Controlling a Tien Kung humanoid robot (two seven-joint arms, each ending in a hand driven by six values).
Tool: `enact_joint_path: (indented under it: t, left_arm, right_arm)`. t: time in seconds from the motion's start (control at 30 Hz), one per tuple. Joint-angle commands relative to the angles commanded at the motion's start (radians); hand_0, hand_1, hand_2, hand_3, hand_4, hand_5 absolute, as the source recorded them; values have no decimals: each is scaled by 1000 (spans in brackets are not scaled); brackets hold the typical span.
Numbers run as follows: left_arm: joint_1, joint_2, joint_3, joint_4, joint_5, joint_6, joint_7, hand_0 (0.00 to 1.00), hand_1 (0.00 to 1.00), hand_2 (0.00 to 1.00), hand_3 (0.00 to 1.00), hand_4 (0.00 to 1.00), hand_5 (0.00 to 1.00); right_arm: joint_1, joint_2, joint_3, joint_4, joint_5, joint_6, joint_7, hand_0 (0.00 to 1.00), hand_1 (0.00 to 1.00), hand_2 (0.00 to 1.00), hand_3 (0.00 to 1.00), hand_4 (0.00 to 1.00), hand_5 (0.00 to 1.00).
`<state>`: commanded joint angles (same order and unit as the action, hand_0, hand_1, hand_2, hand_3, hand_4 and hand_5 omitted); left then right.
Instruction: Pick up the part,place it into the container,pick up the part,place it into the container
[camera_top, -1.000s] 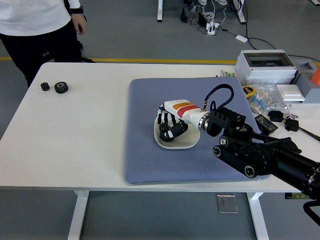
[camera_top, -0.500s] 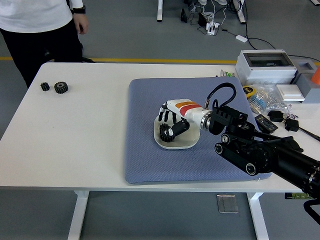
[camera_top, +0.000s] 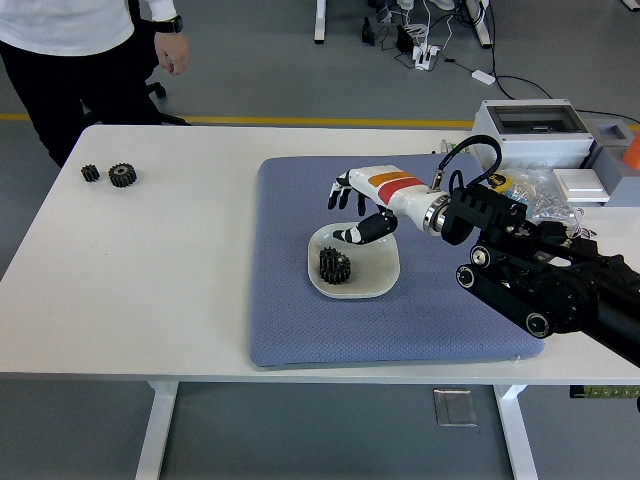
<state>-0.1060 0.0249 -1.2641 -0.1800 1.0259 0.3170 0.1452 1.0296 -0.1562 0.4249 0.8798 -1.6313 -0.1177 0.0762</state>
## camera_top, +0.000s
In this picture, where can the person's hand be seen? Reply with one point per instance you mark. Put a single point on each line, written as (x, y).
(172, 52)

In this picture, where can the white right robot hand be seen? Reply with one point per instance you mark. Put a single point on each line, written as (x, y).
(395, 192)

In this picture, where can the large black gear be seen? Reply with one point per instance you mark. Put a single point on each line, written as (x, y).
(343, 274)
(122, 176)

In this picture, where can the person's forearm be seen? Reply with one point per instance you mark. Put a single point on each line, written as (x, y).
(162, 9)

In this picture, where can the small white adapter box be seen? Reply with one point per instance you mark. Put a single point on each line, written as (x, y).
(483, 76)

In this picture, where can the black wristwatch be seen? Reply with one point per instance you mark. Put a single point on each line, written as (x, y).
(170, 25)

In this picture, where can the black office chair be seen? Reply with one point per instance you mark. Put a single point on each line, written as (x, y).
(172, 119)

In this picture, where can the white square dish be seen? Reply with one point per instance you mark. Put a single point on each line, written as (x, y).
(375, 270)

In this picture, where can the yellow tape measure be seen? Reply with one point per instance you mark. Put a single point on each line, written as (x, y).
(502, 182)

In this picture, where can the person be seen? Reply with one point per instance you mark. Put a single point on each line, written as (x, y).
(65, 35)

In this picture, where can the white power strip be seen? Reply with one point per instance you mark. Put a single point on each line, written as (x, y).
(425, 56)

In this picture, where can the clear plastic parts bag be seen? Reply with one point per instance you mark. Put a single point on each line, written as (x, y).
(545, 197)

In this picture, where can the white background desk leg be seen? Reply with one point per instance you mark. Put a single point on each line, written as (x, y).
(320, 20)
(481, 25)

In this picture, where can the black charger block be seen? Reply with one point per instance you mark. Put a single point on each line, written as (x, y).
(404, 37)

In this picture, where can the blue-grey quilted mat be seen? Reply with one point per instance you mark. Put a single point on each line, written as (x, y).
(320, 330)

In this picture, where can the black power adapter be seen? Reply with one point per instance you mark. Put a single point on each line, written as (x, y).
(367, 32)

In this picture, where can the metal floor plate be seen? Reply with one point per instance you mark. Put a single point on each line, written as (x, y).
(455, 407)

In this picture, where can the grey recessed block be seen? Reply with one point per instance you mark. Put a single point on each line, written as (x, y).
(620, 172)

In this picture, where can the orange cone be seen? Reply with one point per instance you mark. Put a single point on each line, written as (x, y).
(632, 152)

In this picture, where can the white table leg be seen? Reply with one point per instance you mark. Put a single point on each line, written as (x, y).
(515, 435)
(156, 430)

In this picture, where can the table height control panel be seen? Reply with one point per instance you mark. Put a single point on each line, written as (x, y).
(602, 392)

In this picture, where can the grey electrical enclosure box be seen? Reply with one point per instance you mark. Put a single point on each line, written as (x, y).
(530, 142)

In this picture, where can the white switch plate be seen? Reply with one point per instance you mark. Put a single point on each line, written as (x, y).
(580, 185)

